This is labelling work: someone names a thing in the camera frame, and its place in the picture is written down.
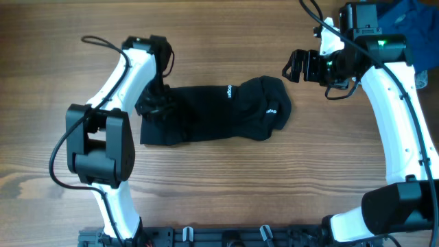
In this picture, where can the light grey garment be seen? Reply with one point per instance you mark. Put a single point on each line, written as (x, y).
(421, 79)

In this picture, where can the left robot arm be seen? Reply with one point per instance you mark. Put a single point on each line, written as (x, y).
(100, 147)

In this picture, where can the blue garment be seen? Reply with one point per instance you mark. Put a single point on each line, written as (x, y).
(418, 22)

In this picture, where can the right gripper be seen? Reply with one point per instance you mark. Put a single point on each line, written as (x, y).
(311, 58)

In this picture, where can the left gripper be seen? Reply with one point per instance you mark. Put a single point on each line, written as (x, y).
(164, 106)

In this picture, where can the black polo shirt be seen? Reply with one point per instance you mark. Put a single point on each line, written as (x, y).
(251, 110)

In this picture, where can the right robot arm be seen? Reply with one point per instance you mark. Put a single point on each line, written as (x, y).
(382, 66)

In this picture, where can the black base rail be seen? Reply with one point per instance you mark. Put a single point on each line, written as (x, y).
(291, 236)

